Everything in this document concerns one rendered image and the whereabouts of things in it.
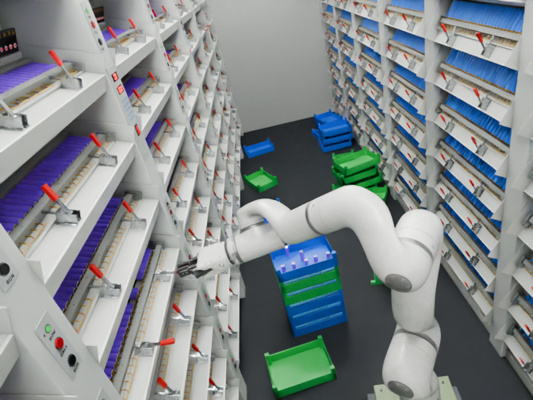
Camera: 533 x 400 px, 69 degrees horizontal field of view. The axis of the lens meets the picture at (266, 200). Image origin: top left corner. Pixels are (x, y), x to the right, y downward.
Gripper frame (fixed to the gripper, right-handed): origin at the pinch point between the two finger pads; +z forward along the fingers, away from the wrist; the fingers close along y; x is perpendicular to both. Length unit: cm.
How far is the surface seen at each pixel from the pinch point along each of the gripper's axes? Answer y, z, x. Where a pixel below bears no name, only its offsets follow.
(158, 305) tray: -11.4, 7.3, -0.8
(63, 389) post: -54, 1, 24
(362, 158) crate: 188, -86, -89
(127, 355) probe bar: -29.9, 9.4, 3.2
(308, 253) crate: 66, -28, -63
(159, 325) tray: -18.2, 5.8, -1.6
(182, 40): 156, -2, 46
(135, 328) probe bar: -21.7, 9.4, 3.3
